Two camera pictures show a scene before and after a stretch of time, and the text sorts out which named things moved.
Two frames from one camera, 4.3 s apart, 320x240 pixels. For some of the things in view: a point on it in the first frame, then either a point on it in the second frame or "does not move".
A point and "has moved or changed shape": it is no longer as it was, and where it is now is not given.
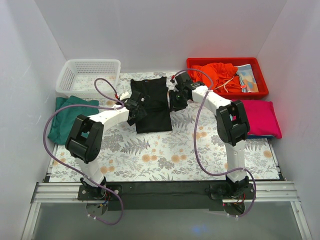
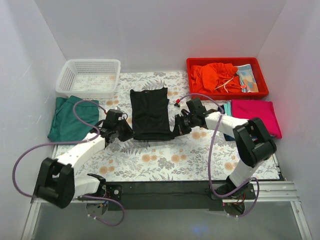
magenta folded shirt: (262, 118) does not move
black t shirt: (158, 117) has moved or changed shape
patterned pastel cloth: (247, 78) does not move
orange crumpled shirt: (223, 76) does not move
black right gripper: (175, 100) to (180, 124)
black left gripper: (139, 110) to (122, 130)
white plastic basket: (93, 79) does not move
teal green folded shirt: (60, 129) does not move
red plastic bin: (261, 85) does not move
